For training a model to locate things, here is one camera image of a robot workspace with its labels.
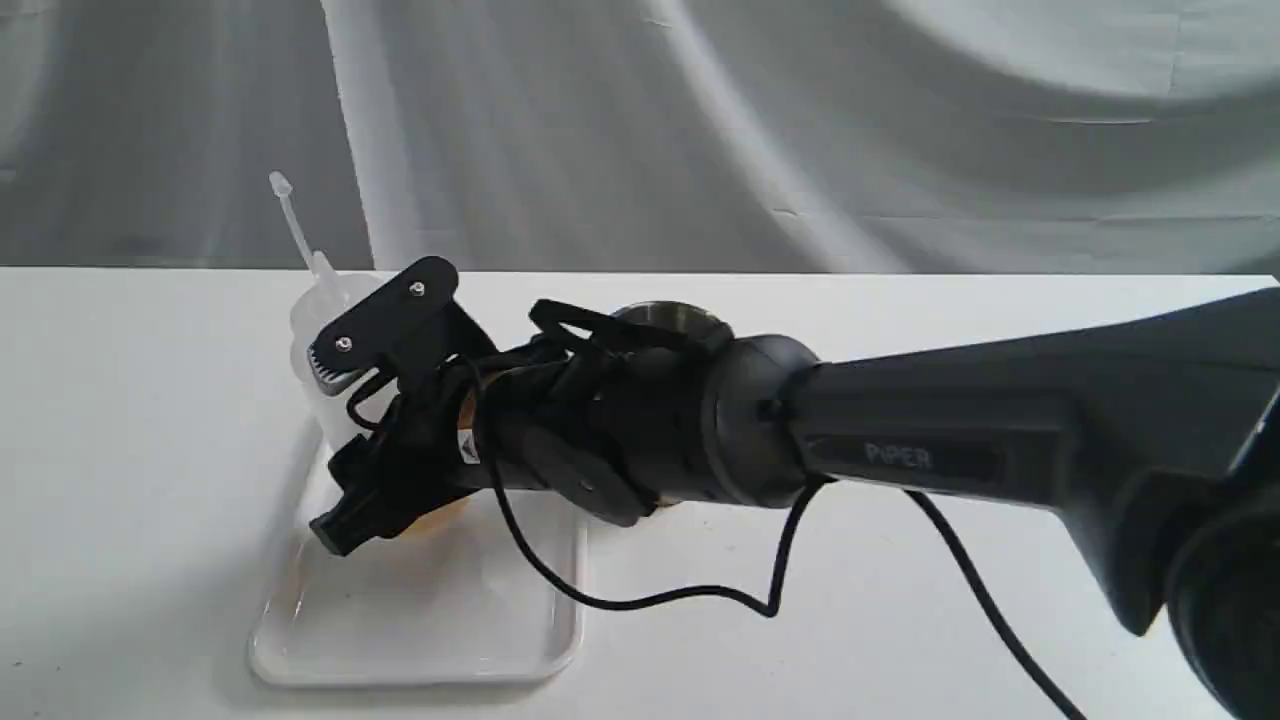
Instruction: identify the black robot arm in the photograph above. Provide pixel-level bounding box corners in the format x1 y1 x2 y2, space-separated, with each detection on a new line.
303 256 1279 719

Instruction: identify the white plastic tray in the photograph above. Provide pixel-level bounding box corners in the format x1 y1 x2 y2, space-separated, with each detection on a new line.
248 445 585 689

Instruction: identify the translucent squeeze bottle amber liquid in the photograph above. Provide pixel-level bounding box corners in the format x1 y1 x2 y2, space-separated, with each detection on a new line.
269 170 490 556

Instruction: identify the stainless steel cup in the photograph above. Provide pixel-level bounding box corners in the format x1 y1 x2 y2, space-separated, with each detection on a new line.
611 300 735 351

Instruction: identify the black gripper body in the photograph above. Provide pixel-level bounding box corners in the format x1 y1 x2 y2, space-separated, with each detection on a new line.
433 300 731 527

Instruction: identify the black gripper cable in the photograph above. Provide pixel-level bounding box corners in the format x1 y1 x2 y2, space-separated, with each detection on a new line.
346 355 1085 720

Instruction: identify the grey fabric backdrop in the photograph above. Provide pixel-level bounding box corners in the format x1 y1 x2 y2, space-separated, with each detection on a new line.
3 1 1279 274

